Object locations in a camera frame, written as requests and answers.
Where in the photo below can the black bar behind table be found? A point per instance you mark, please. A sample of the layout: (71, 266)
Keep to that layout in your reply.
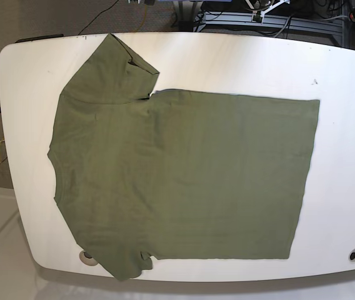
(38, 38)

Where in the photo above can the grey metal table leg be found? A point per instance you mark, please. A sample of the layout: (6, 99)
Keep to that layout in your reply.
(186, 12)

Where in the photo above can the olive green T-shirt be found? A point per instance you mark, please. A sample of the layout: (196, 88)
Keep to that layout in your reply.
(175, 174)

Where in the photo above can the aluminium frame rail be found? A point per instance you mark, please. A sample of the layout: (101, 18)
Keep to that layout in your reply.
(335, 28)

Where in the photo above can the left table cable grommet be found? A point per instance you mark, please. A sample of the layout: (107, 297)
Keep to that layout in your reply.
(87, 259)

